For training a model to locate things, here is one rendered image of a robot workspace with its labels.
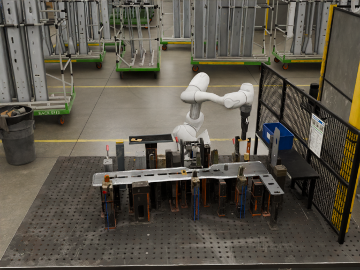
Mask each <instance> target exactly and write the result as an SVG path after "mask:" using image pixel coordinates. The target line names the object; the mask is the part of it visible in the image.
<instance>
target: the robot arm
mask: <svg viewBox="0 0 360 270"><path fill-rule="evenodd" d="M208 84H209V76H208V75H207V74H206V73H203V72H202V73H199V74H197V75H196V76H195V77H194V78H193V79H192V81H191V82H190V84H189V86H188V88H187V89H186V90H185V91H184V92H183V93H182V94H181V100H182V101H183V102H185V103H188V104H191V107H190V111H189V112H188V114H187V116H186V119H185V122H184V124H183V125H179V126H177V127H175V128H174V130H173V136H174V138H175V137H178V143H179V144H180V142H181V139H183V141H194V140H195V141H197V140H199V143H200V138H198V139H197V138H196V137H195V136H196V133H197V132H198V130H199V129H200V127H201V125H202V124H203V121H204V115H203V113H202V112H201V105H202V102H205V101H213V102H215V103H217V104H223V105H224V106H225V107H226V108H227V109H236V108H238V107H239V109H240V111H241V113H240V115H241V129H242V134H241V139H242V140H246V133H247V132H248V125H249V122H248V117H249V116H250V112H251V110H252V101H253V97H254V89H253V85H252V84H250V83H243V84H242V85H241V87H240V90H239V91H238V92H233V93H228V94H226V95H225V96H224V97H219V96H217V95H216V94H213V93H206V89H207V87H208ZM175 139H176V138H175ZM184 149H186V148H185V146H184ZM187 154H188V157H190V150H189V149H186V151H185V152H184V155H187Z"/></svg>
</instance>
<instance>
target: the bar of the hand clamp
mask: <svg viewBox="0 0 360 270"><path fill-rule="evenodd" d="M238 139H240V137H239V136H235V156H236V151H238V156H239V141H238Z"/></svg>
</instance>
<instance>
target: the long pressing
mask: <svg viewBox="0 0 360 270"><path fill-rule="evenodd" d="M225 164H227V165H228V170H224V165H225ZM239 166H243V167H244V168H245V169H244V171H243V174H244V176H245V177H254V176H259V175H265V174H269V172H268V170H267V169H266V167H265V166H264V165H263V163H262V162H260V161H250V162H235V163H219V164H213V165H211V166H210V167H209V168H202V169H197V171H198V173H197V176H198V177H199V179H203V178H216V179H226V178H237V175H238V168H239ZM181 170H186V172H191V171H192V170H193V169H189V168H186V167H174V168H160V169H144V170H129V171H114V172H99V173H95V174H94V175H93V178H92V185H93V186H102V181H104V176H105V175H106V174H107V175H109V177H114V179H110V180H112V185H124V184H132V182H138V181H148V182H149V183H152V182H166V181H181V180H189V179H191V176H192V173H189V174H187V175H182V174H175V175H169V173H181ZM205 170H209V172H203V171H205ZM213 170H219V171H213ZM158 174H167V175H160V176H158ZM115 175H117V177H123V176H127V178H115ZM138 175H140V176H141V177H131V176H138ZM145 175H154V176H145Z"/></svg>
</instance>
